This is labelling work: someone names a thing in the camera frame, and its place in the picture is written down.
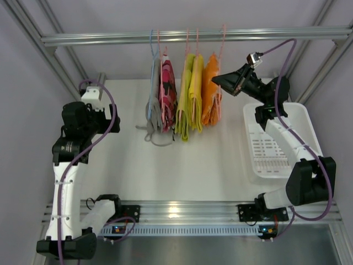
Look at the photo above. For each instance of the slotted grey cable duct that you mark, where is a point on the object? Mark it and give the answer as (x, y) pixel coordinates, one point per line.
(182, 230)

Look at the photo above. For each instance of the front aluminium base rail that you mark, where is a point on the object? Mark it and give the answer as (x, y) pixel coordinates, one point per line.
(199, 213)

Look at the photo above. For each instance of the grey trousers with drawstring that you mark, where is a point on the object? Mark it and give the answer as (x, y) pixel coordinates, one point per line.
(154, 126)

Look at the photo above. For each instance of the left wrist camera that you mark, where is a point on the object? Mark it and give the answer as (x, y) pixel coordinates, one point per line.
(92, 96)

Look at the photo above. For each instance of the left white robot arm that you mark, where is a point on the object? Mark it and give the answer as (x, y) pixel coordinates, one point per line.
(70, 237)

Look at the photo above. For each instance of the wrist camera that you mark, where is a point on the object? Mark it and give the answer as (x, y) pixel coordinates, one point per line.
(254, 59)
(92, 96)

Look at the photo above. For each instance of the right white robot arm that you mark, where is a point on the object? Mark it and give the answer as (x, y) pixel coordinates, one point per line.
(312, 177)

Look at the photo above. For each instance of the blue hanger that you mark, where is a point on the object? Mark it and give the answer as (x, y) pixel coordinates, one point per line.
(155, 54)

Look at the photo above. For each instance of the pink hanger of orange trousers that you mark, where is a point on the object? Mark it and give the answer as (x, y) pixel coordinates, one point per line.
(219, 63)

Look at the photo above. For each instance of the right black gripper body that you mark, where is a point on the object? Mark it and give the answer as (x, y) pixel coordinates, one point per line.
(242, 81)

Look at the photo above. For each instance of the yellow-green trousers left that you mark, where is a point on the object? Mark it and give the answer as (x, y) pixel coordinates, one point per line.
(182, 128)

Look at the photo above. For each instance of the orange trousers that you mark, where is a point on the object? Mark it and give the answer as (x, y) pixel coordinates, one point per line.
(210, 93)

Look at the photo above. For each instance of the pink camouflage trousers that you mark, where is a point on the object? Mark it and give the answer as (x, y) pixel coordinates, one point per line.
(171, 94)

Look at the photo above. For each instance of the aluminium hanging rail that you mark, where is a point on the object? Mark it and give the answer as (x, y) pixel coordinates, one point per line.
(215, 35)

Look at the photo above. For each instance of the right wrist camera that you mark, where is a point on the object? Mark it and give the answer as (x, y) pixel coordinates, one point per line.
(254, 59)

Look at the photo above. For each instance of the white plastic basket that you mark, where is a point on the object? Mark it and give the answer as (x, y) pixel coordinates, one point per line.
(269, 162)

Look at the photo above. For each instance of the yellow trousers right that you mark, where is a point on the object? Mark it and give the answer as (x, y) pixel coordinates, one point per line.
(197, 124)

